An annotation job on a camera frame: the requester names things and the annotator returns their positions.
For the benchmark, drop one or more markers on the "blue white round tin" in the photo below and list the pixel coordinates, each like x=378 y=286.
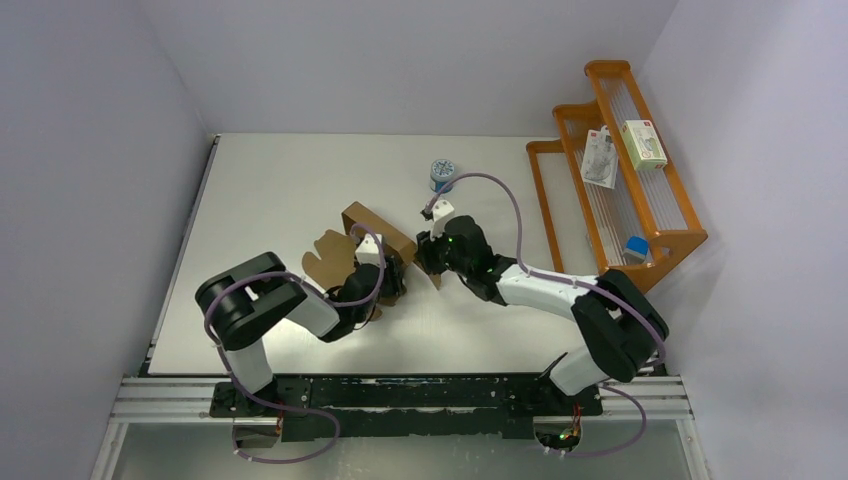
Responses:
x=442 y=171

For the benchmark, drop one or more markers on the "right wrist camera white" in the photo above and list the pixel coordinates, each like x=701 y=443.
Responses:
x=439 y=213

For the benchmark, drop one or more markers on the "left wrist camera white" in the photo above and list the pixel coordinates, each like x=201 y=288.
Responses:
x=369 y=250

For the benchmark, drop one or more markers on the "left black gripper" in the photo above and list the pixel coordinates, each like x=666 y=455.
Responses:
x=394 y=281

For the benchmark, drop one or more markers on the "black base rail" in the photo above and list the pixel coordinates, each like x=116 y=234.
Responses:
x=506 y=404

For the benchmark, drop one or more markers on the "white green product box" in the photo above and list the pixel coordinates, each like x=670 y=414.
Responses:
x=643 y=145

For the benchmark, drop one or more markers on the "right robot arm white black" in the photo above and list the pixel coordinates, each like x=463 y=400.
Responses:
x=621 y=329

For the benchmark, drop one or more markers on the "white blister package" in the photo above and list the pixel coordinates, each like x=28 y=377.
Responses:
x=599 y=163

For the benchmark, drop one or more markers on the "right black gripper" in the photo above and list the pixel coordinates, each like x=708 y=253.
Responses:
x=426 y=252

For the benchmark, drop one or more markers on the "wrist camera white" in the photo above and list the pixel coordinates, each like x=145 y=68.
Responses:
x=369 y=250
x=439 y=213

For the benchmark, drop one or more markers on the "orange wooden rack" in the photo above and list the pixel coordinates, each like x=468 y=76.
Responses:
x=587 y=226

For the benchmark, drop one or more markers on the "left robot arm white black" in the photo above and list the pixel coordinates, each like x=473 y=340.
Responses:
x=245 y=302

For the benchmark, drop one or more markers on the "small blue white box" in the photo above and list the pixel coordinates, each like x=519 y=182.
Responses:
x=635 y=251

